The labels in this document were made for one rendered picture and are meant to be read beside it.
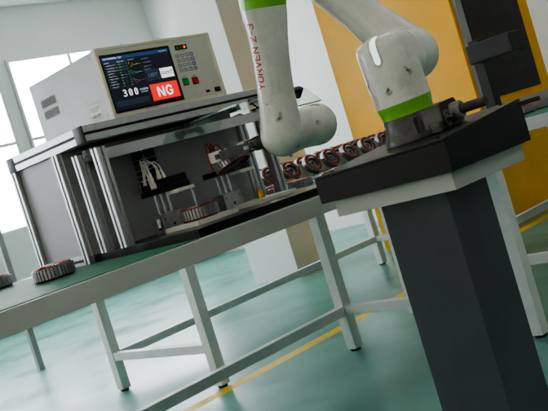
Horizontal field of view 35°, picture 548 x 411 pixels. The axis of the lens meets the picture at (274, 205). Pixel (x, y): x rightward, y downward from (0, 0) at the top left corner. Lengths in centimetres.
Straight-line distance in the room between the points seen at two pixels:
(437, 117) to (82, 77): 110
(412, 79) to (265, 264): 486
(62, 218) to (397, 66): 112
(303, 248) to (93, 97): 419
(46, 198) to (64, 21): 771
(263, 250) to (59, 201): 424
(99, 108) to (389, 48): 94
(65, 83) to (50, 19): 756
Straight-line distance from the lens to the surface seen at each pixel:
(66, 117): 270
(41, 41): 1007
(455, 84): 595
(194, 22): 678
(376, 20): 216
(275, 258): 665
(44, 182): 264
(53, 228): 266
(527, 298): 324
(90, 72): 256
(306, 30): 913
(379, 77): 198
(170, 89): 264
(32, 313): 183
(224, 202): 266
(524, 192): 612
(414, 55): 201
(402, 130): 198
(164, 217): 251
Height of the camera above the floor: 87
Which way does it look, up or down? 3 degrees down
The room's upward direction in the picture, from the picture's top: 17 degrees counter-clockwise
